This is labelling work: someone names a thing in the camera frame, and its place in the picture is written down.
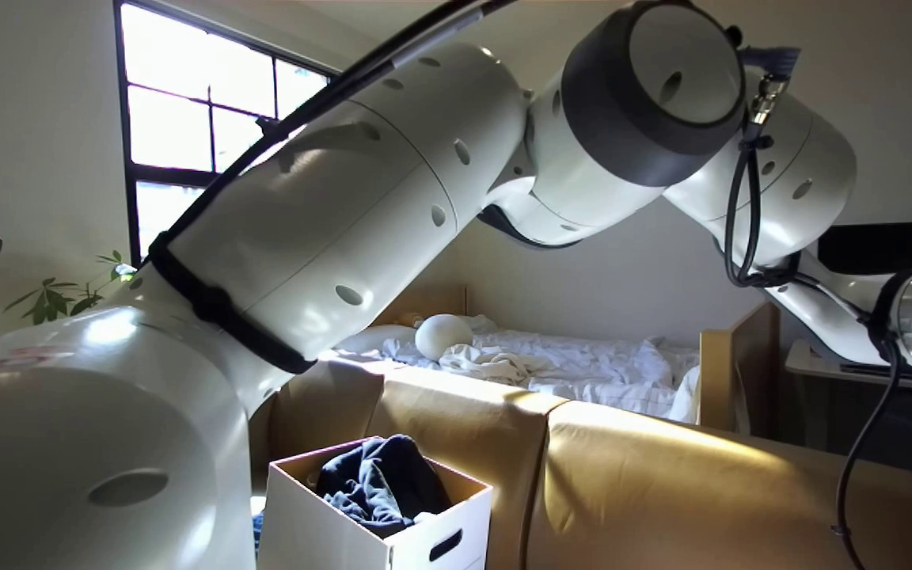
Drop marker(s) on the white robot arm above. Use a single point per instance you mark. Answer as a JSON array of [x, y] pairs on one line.
[[350, 232]]

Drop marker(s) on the white cardboard box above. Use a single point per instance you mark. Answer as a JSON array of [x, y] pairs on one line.
[[330, 527]]

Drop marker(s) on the tan leather sofa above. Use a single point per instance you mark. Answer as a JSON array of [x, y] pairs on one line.
[[688, 494]]

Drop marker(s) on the round white pillow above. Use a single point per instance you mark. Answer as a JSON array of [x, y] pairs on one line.
[[440, 337]]

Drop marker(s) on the white crumpled bed sheets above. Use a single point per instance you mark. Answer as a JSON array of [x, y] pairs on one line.
[[561, 359]]

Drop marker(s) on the dark blue clothing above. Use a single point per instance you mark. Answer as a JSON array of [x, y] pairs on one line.
[[381, 486]]

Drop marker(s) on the black framed window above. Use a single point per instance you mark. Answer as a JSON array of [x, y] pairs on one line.
[[191, 105]]

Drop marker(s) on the green plant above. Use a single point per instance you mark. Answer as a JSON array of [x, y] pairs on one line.
[[55, 299]]

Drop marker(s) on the black monitor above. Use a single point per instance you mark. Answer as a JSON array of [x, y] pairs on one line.
[[878, 246]]

